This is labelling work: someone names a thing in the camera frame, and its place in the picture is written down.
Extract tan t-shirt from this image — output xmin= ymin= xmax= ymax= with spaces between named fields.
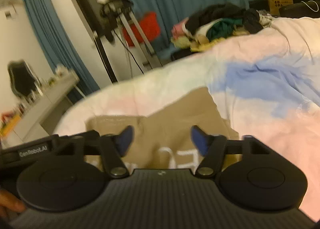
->
xmin=86 ymin=87 xmax=239 ymax=172

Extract pile of mixed clothes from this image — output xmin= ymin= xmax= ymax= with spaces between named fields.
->
xmin=171 ymin=3 xmax=273 ymax=57

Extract person left hand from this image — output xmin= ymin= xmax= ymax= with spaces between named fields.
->
xmin=0 ymin=188 xmax=26 ymax=219

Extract white vanity desk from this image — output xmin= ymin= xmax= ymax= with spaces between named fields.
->
xmin=2 ymin=70 xmax=79 ymax=148

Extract cosmetics on desk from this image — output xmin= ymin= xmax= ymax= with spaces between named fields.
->
xmin=1 ymin=66 xmax=72 ymax=138

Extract pastel tie-dye duvet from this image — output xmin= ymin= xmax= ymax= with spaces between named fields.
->
xmin=56 ymin=17 xmax=319 ymax=220

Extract wavy black vanity mirror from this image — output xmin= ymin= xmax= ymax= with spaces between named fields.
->
xmin=8 ymin=60 xmax=39 ymax=99

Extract blue curtain left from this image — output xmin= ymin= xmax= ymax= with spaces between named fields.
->
xmin=23 ymin=0 xmax=100 ymax=96

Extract garment steamer stand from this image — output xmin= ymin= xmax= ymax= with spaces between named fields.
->
xmin=96 ymin=0 xmax=162 ymax=69

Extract black armchair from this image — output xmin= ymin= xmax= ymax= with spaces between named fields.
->
xmin=249 ymin=0 xmax=319 ymax=18

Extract black wall socket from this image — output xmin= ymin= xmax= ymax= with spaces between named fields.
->
xmin=5 ymin=11 xmax=12 ymax=18

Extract white cable on chair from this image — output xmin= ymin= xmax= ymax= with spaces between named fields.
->
xmin=300 ymin=0 xmax=320 ymax=13

